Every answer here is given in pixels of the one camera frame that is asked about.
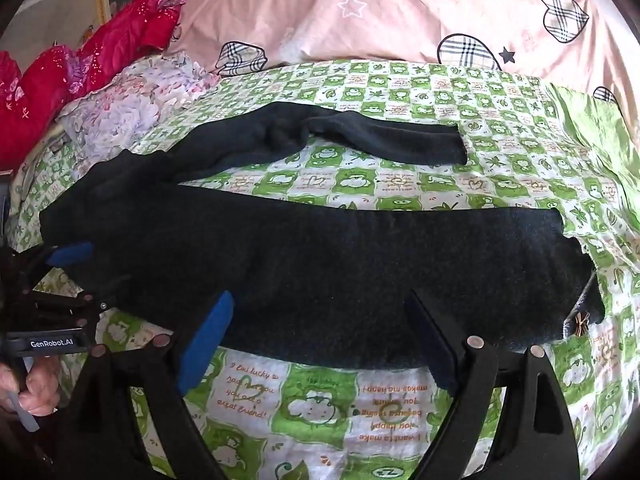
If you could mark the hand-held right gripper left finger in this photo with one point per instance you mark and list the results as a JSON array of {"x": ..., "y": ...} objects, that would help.
[{"x": 210, "y": 340}]

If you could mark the purple floral pillow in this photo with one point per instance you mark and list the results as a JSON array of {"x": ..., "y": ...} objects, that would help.
[{"x": 130, "y": 105}]

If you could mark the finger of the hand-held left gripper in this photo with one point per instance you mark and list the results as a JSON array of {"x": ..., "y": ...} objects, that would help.
[
  {"x": 72, "y": 254},
  {"x": 95, "y": 300}
]

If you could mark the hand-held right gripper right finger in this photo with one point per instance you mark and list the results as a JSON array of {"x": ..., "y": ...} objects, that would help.
[{"x": 436, "y": 355}]

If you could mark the pink heart print quilt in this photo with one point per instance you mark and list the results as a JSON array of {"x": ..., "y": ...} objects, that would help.
[{"x": 400, "y": 10}]

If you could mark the person's left hand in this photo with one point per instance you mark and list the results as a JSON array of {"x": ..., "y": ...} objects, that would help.
[{"x": 37, "y": 390}]

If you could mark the green checked bed sheet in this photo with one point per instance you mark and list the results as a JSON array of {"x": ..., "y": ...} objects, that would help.
[{"x": 310, "y": 410}]

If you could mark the red quilted blanket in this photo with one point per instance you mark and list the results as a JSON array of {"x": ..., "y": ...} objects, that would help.
[{"x": 50, "y": 80}]

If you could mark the black pants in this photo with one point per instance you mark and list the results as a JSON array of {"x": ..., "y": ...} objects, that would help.
[{"x": 325, "y": 270}]

